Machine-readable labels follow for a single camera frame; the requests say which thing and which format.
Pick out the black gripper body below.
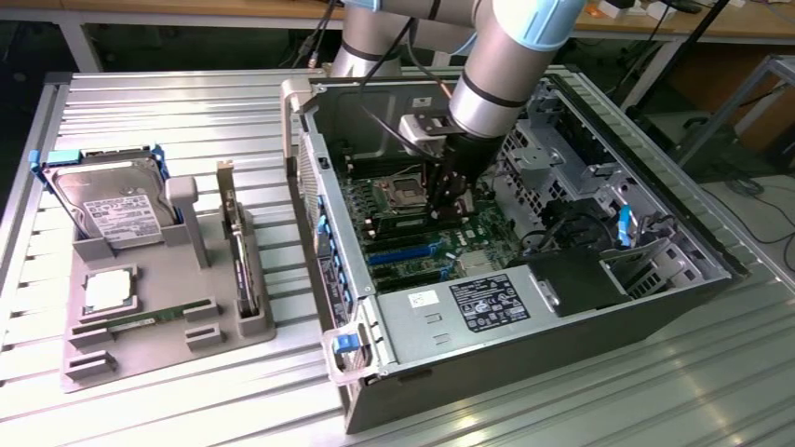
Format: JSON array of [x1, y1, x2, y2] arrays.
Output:
[[437, 132, 501, 188]]

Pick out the green RAM stick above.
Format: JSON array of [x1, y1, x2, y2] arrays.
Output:
[[104, 305, 209, 330]]

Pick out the CPU socket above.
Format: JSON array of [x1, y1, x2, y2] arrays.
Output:
[[370, 174, 430, 216]]

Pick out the silver metal disk bay cage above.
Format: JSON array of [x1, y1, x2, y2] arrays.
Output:
[[496, 78, 622, 199]]

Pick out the green motherboard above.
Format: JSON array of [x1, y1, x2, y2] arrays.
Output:
[[337, 157, 530, 299]]

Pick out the blue expansion slot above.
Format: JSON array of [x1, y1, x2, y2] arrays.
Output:
[[364, 240, 437, 267]]

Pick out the silver chipset heat sink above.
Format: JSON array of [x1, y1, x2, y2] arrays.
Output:
[[457, 254, 498, 281]]

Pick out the black expansion slot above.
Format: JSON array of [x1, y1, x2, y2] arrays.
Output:
[[370, 272, 440, 293]]

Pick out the blue expansion card clip strip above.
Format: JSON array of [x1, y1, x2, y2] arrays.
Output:
[[312, 195, 360, 306]]

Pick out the black plastic air shroud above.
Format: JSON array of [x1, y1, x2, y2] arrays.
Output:
[[505, 245, 629, 318]]

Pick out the grey power supply with label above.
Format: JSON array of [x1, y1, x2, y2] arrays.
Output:
[[373, 271, 561, 368]]

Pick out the beige case front bezel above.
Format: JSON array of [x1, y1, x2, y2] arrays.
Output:
[[278, 76, 325, 160]]

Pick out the blue case latch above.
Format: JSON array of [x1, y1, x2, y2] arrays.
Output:
[[332, 332, 362, 358]]

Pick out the black box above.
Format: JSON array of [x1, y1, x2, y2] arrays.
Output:
[[624, 105, 748, 187]]

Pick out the black open PC case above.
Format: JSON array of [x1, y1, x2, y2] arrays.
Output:
[[278, 69, 753, 437]]

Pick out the white boxes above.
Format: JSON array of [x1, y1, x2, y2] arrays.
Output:
[[593, 0, 673, 20]]

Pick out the grey parts rack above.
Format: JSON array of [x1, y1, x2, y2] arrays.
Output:
[[58, 175, 278, 395]]

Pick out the silver hard disk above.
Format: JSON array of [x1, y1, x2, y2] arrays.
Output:
[[52, 159, 173, 244]]

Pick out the silver CPU chip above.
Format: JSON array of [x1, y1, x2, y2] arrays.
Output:
[[82, 271, 136, 314]]

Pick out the blue disk caddy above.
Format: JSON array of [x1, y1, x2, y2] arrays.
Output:
[[26, 143, 182, 234]]

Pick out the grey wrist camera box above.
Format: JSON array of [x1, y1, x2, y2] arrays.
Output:
[[396, 114, 458, 156]]

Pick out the orange thin cable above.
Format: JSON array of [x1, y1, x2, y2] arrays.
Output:
[[406, 44, 458, 100]]

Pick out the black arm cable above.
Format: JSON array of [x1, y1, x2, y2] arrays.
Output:
[[354, 13, 442, 162]]

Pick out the blue wire connector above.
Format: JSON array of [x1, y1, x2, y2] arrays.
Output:
[[616, 203, 641, 249]]

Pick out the graphics card with metal bracket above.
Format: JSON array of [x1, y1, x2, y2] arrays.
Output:
[[214, 159, 262, 321]]

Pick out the black hanging cables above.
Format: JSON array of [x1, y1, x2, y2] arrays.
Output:
[[296, 0, 341, 72]]

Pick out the aluminium profile frame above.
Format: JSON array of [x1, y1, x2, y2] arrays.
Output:
[[674, 53, 795, 174]]

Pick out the floor cables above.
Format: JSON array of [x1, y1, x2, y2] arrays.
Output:
[[722, 174, 795, 244]]

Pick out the wooden desk with grey frame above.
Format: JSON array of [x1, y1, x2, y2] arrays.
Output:
[[0, 0, 795, 113]]

